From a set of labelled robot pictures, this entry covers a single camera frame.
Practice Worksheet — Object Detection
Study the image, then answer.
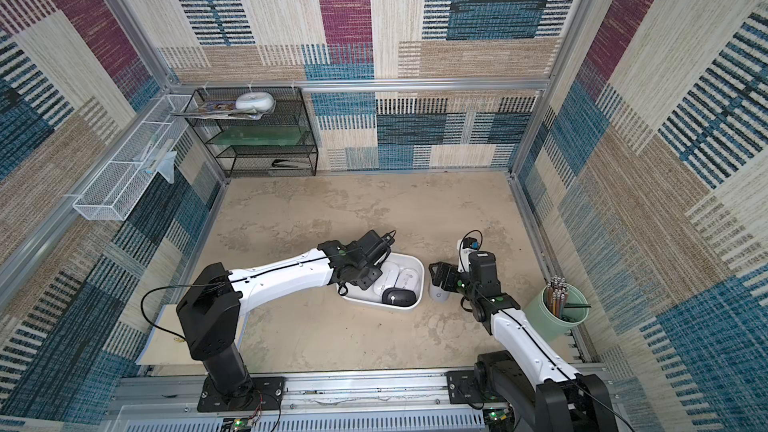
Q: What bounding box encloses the magazine on shelf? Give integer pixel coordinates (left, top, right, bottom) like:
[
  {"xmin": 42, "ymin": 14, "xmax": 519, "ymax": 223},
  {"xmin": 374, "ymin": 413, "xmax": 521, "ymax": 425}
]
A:
[{"xmin": 172, "ymin": 102, "xmax": 265, "ymax": 120}]

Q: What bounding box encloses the green mat on shelf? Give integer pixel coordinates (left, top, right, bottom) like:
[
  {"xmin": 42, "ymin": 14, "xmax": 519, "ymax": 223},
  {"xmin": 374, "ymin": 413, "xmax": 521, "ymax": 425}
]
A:
[{"xmin": 207, "ymin": 126, "xmax": 305, "ymax": 146}]

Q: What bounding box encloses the matte white mouse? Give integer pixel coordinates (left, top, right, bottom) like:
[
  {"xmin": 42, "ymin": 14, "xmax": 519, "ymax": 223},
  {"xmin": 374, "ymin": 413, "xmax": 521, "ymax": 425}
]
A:
[{"xmin": 395, "ymin": 268, "xmax": 421, "ymax": 293}]

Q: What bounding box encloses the white wire wall basket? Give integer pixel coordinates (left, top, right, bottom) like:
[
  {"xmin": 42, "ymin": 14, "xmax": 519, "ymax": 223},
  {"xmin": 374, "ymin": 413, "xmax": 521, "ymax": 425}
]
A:
[{"xmin": 73, "ymin": 94, "xmax": 188, "ymax": 221}]

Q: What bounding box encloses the black Lecoo mouse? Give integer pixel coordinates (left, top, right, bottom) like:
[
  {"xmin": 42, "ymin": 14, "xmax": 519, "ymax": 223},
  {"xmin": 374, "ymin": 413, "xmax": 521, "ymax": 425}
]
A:
[{"xmin": 381, "ymin": 287, "xmax": 418, "ymax": 308}]

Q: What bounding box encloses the white round device on shelf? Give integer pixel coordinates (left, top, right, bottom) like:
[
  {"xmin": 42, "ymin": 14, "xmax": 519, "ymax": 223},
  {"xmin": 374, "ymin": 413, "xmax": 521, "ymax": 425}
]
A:
[{"xmin": 235, "ymin": 92, "xmax": 276, "ymax": 113}]

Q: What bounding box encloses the glossy white mouse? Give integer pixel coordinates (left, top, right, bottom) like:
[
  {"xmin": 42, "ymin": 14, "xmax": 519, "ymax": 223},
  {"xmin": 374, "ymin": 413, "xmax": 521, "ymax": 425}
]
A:
[{"xmin": 373, "ymin": 264, "xmax": 400, "ymax": 297}]

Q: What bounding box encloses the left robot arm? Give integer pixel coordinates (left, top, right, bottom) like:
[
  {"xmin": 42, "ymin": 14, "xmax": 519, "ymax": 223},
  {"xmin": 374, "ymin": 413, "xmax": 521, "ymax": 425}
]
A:
[{"xmin": 176, "ymin": 230, "xmax": 394, "ymax": 400}]

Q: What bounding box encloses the black wire shelf rack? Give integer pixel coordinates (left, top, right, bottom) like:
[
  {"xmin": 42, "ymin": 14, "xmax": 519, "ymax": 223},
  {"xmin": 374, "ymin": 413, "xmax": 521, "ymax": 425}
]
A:
[{"xmin": 176, "ymin": 87, "xmax": 319, "ymax": 178}]

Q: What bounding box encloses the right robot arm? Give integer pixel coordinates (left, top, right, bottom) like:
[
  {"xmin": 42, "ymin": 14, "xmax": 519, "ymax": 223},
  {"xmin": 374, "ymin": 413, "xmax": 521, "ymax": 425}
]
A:
[{"xmin": 429, "ymin": 255, "xmax": 619, "ymax": 431}]

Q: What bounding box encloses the grey speckled mouse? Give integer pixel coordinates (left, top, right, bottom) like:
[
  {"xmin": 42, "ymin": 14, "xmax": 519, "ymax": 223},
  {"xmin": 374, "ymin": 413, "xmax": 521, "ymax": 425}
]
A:
[{"xmin": 429, "ymin": 283, "xmax": 450, "ymax": 303}]

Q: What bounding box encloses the green pencil cup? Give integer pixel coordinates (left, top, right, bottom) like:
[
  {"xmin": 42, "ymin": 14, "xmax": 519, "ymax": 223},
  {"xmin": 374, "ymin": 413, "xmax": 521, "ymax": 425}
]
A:
[{"xmin": 523, "ymin": 282, "xmax": 591, "ymax": 342}]

